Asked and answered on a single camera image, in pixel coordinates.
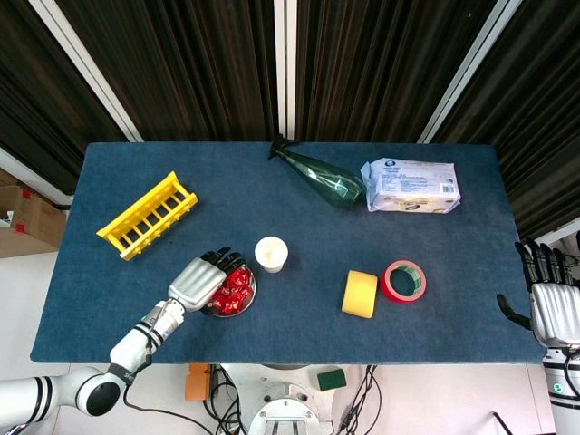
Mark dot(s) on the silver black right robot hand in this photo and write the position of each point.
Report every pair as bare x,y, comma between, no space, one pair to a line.
555,312

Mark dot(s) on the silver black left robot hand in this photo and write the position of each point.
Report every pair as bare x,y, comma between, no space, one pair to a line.
195,285

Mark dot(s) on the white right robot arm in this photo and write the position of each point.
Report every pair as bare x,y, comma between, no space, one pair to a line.
562,399

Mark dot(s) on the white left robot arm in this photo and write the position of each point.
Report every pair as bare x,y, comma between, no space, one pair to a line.
129,351

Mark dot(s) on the metal bowl of red candies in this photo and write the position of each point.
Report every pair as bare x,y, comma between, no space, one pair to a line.
244,310

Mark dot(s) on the white paper cup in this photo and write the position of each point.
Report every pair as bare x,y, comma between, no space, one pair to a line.
271,251

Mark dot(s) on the yellow plastic tube rack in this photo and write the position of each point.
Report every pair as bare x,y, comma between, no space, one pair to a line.
111,235

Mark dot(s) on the orange box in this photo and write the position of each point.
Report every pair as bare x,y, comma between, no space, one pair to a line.
197,385

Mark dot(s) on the black angled bar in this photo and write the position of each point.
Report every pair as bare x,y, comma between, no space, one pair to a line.
503,426

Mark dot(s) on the blue table cloth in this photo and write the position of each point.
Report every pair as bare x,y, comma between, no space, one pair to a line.
317,240

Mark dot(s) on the white silver robot torso base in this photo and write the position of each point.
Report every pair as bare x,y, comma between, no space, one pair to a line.
290,385

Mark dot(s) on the yellow sponge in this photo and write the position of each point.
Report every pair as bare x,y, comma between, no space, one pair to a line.
359,294

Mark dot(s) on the green rectangular pad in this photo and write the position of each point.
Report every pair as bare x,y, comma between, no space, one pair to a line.
331,379

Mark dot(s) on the red tape roll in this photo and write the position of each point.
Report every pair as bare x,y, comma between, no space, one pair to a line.
389,290

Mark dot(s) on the cardboard box with red tape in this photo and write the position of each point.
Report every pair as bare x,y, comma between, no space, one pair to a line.
41,217

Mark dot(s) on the green plastic bottle black cap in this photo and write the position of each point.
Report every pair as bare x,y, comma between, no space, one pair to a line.
335,188

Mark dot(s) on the plain brown cardboard box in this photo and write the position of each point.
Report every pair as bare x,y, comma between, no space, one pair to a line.
18,244

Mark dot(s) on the white blue wet wipes pack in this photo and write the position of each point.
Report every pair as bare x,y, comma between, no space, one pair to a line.
412,190

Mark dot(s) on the black pleated curtain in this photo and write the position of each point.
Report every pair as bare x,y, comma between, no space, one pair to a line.
544,113
36,90
385,68
181,68

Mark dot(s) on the white frame post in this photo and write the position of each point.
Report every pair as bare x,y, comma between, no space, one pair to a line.
87,68
278,68
27,173
471,68

